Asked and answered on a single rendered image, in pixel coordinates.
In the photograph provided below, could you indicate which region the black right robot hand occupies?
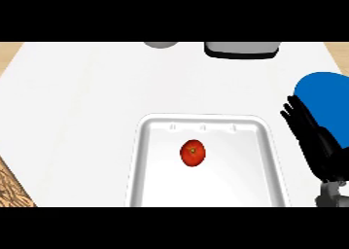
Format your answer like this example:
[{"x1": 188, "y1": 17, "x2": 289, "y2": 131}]
[{"x1": 278, "y1": 94, "x2": 349, "y2": 183}]

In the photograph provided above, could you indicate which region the blue plate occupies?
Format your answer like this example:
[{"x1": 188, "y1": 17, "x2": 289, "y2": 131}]
[{"x1": 294, "y1": 71, "x2": 349, "y2": 150}]

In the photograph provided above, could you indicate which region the red tomato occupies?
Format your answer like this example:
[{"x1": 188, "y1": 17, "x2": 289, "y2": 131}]
[{"x1": 179, "y1": 139, "x2": 207, "y2": 168}]

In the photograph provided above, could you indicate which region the white plastic tray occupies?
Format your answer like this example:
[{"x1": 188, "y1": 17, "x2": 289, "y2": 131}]
[{"x1": 124, "y1": 113, "x2": 291, "y2": 208}]

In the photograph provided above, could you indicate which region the grey and black appliance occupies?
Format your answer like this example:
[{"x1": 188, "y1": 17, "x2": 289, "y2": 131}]
[{"x1": 202, "y1": 42, "x2": 281, "y2": 60}]

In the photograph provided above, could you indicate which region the grey round object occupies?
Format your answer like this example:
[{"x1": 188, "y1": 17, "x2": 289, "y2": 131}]
[{"x1": 142, "y1": 42, "x2": 179, "y2": 50}]

